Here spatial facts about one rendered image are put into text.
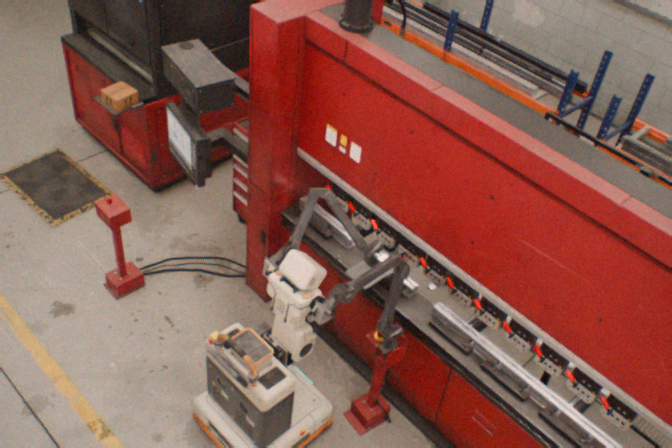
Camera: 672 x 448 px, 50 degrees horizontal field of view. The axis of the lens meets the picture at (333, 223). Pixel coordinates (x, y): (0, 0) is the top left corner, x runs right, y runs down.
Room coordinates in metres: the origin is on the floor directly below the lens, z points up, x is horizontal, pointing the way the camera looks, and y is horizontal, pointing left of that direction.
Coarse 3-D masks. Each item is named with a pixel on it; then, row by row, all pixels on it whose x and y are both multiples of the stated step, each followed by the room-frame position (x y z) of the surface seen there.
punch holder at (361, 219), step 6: (354, 204) 3.38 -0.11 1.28; (360, 204) 3.35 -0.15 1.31; (360, 210) 3.34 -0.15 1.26; (366, 210) 3.31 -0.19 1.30; (360, 216) 3.33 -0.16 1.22; (366, 216) 3.31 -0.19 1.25; (372, 216) 3.29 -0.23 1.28; (360, 222) 3.33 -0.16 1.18; (366, 222) 3.30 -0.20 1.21; (366, 228) 3.29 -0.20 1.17; (372, 228) 3.31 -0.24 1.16
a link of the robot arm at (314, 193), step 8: (312, 192) 3.13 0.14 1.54; (320, 192) 3.14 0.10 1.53; (312, 200) 3.11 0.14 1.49; (304, 208) 3.09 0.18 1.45; (312, 208) 3.09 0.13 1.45; (304, 216) 3.05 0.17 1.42; (296, 224) 3.04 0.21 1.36; (304, 224) 3.03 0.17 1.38; (296, 232) 2.99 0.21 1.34; (288, 240) 2.99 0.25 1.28; (296, 240) 2.96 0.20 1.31; (288, 248) 2.91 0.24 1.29; (296, 248) 2.92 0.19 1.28
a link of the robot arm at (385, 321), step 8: (400, 272) 2.86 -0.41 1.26; (408, 272) 2.83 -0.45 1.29; (392, 280) 2.84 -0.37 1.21; (400, 280) 2.82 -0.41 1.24; (392, 288) 2.80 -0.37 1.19; (400, 288) 2.81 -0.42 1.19; (392, 296) 2.77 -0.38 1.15; (392, 304) 2.75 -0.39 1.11; (384, 312) 2.73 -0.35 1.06; (392, 312) 2.73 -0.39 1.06; (384, 320) 2.69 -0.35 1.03; (376, 328) 2.70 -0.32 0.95; (384, 328) 2.67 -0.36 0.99
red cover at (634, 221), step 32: (320, 32) 3.65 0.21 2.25; (352, 64) 3.47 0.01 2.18; (384, 64) 3.32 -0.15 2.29; (416, 96) 3.16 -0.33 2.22; (448, 96) 3.07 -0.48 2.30; (448, 128) 3.00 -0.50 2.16; (480, 128) 2.88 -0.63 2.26; (512, 128) 2.86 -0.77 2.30; (512, 160) 2.74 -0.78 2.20; (544, 160) 2.64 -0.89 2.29; (576, 192) 2.51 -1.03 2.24; (608, 192) 2.46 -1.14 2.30; (608, 224) 2.39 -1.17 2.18; (640, 224) 2.31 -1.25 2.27
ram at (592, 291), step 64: (320, 64) 3.66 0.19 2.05; (320, 128) 3.63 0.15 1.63; (384, 128) 3.29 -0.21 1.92; (384, 192) 3.24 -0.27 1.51; (448, 192) 2.96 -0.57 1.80; (512, 192) 2.72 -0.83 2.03; (448, 256) 2.89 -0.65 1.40; (512, 256) 2.65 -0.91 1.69; (576, 256) 2.45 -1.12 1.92; (640, 256) 2.28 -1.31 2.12; (576, 320) 2.37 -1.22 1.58; (640, 320) 2.20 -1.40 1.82; (640, 384) 2.10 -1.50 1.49
